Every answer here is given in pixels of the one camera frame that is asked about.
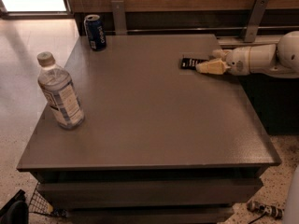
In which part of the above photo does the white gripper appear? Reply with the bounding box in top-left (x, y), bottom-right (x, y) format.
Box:
top-left (195, 47), bottom-right (250, 76)

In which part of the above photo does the black rxbar chocolate bar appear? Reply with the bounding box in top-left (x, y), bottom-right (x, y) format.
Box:
top-left (180, 58), bottom-right (204, 70)

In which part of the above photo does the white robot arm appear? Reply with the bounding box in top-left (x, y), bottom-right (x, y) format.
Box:
top-left (195, 31), bottom-right (299, 78)

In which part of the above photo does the clear plastic water bottle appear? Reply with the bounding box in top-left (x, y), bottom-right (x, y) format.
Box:
top-left (36, 51), bottom-right (84, 130)

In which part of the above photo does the grey drawer cabinet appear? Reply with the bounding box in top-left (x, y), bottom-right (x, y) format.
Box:
top-left (18, 35), bottom-right (280, 224)

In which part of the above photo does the blue pepsi can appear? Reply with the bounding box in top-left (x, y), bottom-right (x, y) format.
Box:
top-left (84, 14), bottom-right (107, 51)

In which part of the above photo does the black and white striped tool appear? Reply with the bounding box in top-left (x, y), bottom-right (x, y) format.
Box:
top-left (247, 201), bottom-right (284, 219)

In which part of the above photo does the black object on floor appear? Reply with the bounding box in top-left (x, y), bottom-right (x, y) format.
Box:
top-left (0, 189), bottom-right (29, 224)

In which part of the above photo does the right metal wall bracket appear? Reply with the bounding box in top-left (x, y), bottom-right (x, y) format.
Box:
top-left (241, 0), bottom-right (269, 43)

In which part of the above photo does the metal wall bracket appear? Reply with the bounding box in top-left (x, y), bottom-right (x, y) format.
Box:
top-left (111, 0), bottom-right (127, 35)
top-left (241, 0), bottom-right (269, 43)

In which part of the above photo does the left metal wall bracket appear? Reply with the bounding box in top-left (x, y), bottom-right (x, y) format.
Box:
top-left (111, 0), bottom-right (127, 35)

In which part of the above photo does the black wire mesh basket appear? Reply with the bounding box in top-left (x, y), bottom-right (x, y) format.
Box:
top-left (29, 184), bottom-right (53, 216)

